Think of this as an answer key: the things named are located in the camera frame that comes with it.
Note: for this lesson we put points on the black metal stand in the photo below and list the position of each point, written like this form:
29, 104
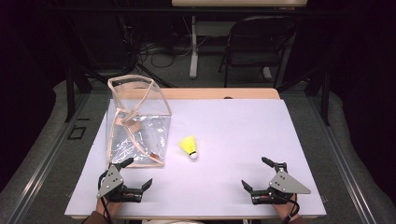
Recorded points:
325, 96
71, 93

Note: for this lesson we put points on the black folding chair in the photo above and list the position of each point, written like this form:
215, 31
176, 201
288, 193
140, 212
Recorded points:
258, 40

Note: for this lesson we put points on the person's left hand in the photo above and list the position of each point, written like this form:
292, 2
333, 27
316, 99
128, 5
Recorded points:
109, 207

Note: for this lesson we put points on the yellow shuttlecock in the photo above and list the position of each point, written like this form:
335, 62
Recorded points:
188, 144

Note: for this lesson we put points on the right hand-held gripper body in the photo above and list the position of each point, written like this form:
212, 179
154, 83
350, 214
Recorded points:
285, 185

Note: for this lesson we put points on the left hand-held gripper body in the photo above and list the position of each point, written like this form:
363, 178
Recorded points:
111, 182

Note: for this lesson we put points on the person's right hand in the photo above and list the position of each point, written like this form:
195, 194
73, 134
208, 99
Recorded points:
285, 207

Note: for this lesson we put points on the wooden table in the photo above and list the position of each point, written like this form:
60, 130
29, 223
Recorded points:
202, 93

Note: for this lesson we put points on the white background desk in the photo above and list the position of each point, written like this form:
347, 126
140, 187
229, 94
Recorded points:
239, 2

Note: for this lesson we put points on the transparent tote bag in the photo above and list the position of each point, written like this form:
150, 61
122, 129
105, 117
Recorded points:
146, 137

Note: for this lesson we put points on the white table sheet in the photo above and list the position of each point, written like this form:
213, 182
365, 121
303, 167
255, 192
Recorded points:
236, 140

